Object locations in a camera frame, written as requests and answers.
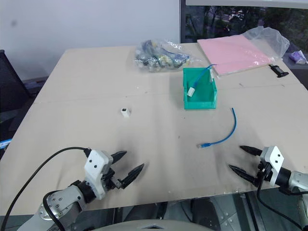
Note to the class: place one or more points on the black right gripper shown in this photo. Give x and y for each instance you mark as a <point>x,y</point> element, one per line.
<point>263,173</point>

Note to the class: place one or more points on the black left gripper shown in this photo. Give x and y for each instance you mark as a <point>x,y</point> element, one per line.
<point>111,179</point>

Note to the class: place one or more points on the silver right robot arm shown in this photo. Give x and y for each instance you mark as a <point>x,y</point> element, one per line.
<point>297,184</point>

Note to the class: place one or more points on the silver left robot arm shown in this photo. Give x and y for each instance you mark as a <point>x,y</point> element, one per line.
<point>61,201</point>

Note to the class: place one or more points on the small white connector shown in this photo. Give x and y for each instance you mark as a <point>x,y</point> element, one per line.
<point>125,112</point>

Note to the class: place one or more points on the brown cardboard sheet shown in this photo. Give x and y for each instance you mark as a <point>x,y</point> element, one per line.
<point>96,125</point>

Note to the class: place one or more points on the grey robot torso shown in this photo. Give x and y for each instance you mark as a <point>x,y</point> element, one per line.
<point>166,225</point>

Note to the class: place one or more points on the green plastic bin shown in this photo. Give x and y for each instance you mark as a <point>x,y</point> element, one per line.
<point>201,99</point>

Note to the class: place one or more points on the black plastic clip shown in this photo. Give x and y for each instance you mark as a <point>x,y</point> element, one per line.
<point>278,70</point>

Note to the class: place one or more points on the pink foam sheet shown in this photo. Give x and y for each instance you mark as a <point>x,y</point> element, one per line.
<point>232,54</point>

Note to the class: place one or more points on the purple wrapped packet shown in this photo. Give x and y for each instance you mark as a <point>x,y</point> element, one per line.
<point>298,57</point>

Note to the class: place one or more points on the blue and white box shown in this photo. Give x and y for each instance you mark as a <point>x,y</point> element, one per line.
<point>4,143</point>

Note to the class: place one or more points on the empty clear plastic bag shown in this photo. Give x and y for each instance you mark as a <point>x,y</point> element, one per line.
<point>272,39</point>

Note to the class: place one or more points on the black mesh chair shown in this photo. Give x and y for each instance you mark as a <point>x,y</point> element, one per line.
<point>10,84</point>

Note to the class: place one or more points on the dark glass window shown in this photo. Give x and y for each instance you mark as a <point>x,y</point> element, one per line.
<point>240,19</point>

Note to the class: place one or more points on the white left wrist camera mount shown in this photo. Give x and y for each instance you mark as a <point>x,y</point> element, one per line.
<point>95,163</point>

